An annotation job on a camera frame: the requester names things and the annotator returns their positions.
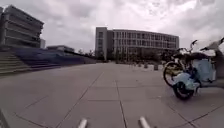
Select grey paved plaza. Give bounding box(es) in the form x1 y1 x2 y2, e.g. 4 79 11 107
0 61 224 128

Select large grey many-windowed building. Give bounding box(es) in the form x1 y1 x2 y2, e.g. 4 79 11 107
94 26 180 63

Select row of stone bollards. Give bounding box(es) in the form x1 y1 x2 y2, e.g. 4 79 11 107
127 61 160 71

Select low flat building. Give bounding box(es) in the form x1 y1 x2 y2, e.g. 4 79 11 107
46 44 76 53

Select bicycle with yellow wheel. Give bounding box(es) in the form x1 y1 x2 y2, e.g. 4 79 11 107
162 39 199 88

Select robot's own part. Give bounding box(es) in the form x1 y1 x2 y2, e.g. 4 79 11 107
138 116 151 128
77 118 89 128

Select pale blue bicycle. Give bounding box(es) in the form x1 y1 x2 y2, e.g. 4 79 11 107
171 37 224 101

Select grey building with horizontal bands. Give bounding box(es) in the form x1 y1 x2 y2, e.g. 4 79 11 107
0 4 45 50

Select grey stone steps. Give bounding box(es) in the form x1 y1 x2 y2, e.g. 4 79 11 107
0 50 63 77

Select blue sloped wall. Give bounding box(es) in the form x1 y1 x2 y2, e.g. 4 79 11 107
13 47 98 67

